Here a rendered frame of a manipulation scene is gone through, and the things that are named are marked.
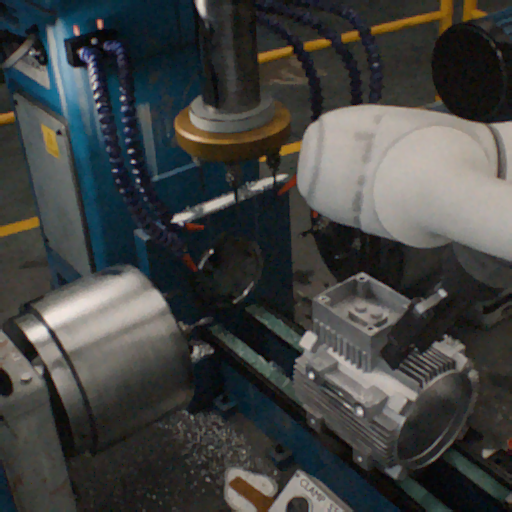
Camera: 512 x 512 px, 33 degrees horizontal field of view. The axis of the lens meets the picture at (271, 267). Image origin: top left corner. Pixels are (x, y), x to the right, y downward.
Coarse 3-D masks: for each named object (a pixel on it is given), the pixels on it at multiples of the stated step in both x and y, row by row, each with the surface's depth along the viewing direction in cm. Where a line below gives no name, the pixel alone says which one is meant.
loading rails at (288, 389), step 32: (256, 320) 159; (288, 320) 157; (224, 352) 151; (256, 352) 164; (288, 352) 154; (224, 384) 157; (256, 384) 146; (288, 384) 143; (224, 416) 154; (256, 416) 151; (288, 416) 141; (288, 448) 145; (320, 448) 136; (352, 448) 129; (320, 480) 140; (352, 480) 131; (384, 480) 124; (416, 480) 136; (448, 480) 129; (480, 480) 124
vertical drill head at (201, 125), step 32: (192, 0) 122; (224, 0) 119; (224, 32) 122; (256, 32) 125; (224, 64) 124; (256, 64) 127; (224, 96) 127; (256, 96) 129; (192, 128) 130; (224, 128) 128; (256, 128) 129; (288, 128) 131; (224, 160) 128
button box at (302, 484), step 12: (300, 480) 104; (312, 480) 104; (288, 492) 104; (300, 492) 104; (312, 492) 103; (324, 492) 102; (276, 504) 105; (312, 504) 102; (324, 504) 101; (336, 504) 100
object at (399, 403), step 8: (304, 336) 127; (312, 336) 126; (304, 344) 126; (312, 344) 126; (320, 344) 127; (312, 352) 126; (456, 360) 121; (464, 360) 120; (464, 368) 120; (392, 400) 115; (400, 400) 114; (408, 400) 114; (392, 408) 114; (400, 408) 114; (408, 408) 115; (464, 424) 127; (464, 432) 128; (392, 472) 121; (400, 472) 120; (400, 480) 121
